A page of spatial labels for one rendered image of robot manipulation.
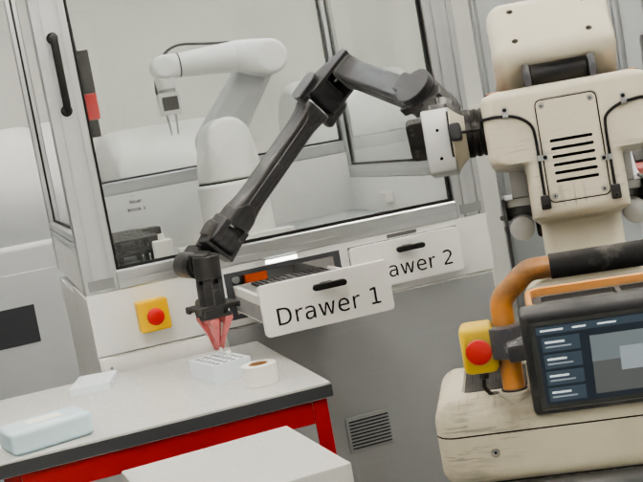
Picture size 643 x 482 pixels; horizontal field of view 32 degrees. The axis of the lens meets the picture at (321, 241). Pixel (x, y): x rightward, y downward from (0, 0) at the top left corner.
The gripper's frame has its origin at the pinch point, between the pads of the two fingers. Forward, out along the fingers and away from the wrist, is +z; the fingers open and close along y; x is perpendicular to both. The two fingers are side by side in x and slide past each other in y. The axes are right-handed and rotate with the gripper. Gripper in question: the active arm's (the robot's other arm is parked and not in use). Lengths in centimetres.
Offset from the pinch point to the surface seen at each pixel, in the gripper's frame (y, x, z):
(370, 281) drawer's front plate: -30.0, 16.2, -8.7
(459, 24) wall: -331, -282, -81
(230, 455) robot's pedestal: 31, 58, 4
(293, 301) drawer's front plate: -13.1, 11.1, -7.6
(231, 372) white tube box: 3.9, 11.0, 3.5
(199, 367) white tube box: 7.1, 3.6, 2.6
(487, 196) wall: -333, -278, 20
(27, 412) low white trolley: 38.1, -15.6, 6.8
